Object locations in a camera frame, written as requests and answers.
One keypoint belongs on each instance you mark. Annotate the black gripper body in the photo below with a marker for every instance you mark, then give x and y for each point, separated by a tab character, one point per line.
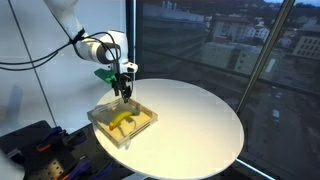
121	80

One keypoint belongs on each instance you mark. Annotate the yellow banana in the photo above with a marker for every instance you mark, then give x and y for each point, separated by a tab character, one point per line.
121	117

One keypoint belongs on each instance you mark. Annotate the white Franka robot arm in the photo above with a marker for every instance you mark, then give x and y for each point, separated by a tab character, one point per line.
96	51

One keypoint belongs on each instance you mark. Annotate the white rounded robot base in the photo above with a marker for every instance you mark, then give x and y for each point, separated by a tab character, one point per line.
10	166

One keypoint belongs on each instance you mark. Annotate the wooden tray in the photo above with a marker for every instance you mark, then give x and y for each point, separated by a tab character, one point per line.
140	118

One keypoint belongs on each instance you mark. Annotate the blue orange spring clamp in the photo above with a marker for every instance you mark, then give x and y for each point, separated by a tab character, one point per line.
80	166
50	135

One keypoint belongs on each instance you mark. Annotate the perforated metal mounting board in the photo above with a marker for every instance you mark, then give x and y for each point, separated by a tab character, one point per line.
20	140

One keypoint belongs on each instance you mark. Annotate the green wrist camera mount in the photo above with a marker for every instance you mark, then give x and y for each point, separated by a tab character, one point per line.
106	76

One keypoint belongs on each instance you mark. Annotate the window corner frame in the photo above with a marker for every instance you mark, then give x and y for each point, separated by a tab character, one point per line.
131	20

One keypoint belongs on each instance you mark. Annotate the metal window mullion post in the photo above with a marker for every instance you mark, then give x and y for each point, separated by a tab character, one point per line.
266	50

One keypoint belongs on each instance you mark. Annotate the window bottom frame rail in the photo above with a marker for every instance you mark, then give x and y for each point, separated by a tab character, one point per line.
255	168

